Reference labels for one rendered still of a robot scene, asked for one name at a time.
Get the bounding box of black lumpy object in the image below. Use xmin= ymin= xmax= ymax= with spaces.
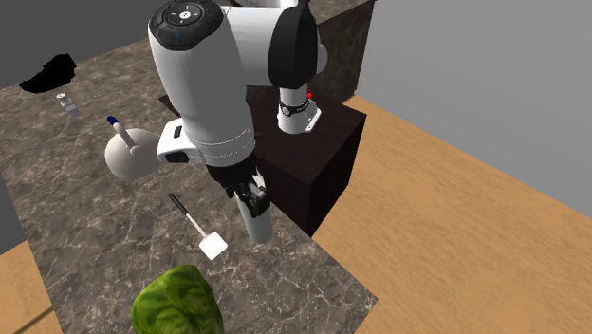
xmin=18 ymin=52 xmax=78 ymax=95

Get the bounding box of small grey shaker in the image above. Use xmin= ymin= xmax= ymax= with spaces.
xmin=55 ymin=92 xmax=83 ymax=119

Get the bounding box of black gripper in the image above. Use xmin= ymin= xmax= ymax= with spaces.
xmin=205 ymin=155 xmax=272 ymax=219

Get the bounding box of white spatula with black handle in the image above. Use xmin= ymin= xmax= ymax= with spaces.
xmin=167 ymin=193 xmax=230 ymax=262

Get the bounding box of green lettuce head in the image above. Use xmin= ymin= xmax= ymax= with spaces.
xmin=130 ymin=264 xmax=226 ymax=334

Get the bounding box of dark robot stand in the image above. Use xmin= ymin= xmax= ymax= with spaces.
xmin=158 ymin=84 xmax=368 ymax=238

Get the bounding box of white pen with blue cap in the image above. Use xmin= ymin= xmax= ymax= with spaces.
xmin=105 ymin=115 xmax=140 ymax=157

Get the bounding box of grey cylinder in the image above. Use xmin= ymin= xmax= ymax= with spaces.
xmin=234 ymin=192 xmax=274 ymax=246

